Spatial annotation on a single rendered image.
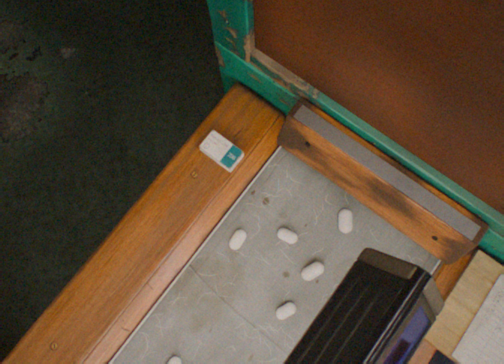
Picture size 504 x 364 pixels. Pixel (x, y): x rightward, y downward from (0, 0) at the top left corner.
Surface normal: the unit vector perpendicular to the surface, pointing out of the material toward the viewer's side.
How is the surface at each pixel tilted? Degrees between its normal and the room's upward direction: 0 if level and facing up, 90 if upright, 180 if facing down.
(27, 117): 0
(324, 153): 67
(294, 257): 0
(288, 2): 90
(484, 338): 0
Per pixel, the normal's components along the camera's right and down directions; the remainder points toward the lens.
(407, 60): -0.61, 0.77
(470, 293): -0.03, -0.25
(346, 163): -0.57, 0.61
